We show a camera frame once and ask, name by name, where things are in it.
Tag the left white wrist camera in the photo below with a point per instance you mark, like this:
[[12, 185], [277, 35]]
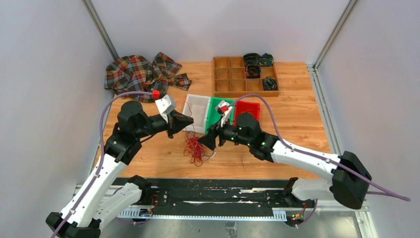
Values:
[[165, 106]]

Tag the black rolled belt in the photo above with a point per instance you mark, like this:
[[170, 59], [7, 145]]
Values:
[[251, 59], [253, 71]]

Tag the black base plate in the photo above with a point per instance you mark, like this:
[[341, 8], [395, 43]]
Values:
[[216, 199]]

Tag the black rolled belt top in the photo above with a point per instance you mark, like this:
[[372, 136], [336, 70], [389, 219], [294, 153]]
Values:
[[251, 59]]

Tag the red plastic bin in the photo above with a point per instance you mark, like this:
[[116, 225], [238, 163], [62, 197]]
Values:
[[246, 107]]

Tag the plaid cloth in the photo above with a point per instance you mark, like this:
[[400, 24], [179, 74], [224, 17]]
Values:
[[136, 73]]

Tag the white plastic bin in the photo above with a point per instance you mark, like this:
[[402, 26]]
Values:
[[196, 106]]

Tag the green rolled belt lower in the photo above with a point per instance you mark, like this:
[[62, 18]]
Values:
[[269, 84]]

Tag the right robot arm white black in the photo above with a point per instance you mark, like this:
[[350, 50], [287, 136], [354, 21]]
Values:
[[341, 177]]

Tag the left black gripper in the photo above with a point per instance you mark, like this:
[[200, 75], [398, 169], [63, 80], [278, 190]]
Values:
[[177, 122]]

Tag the wooden compartment tray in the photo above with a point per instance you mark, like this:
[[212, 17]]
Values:
[[229, 79]]

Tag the black rolled belt middle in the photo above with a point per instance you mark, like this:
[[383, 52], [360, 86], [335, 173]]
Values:
[[253, 71]]

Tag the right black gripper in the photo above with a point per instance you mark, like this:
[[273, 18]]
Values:
[[209, 140]]

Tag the blue green rolled belt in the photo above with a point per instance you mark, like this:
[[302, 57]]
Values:
[[266, 60]]

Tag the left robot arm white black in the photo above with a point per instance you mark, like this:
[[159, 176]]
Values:
[[87, 214]]

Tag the green plastic bin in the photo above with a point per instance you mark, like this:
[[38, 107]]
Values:
[[213, 116]]

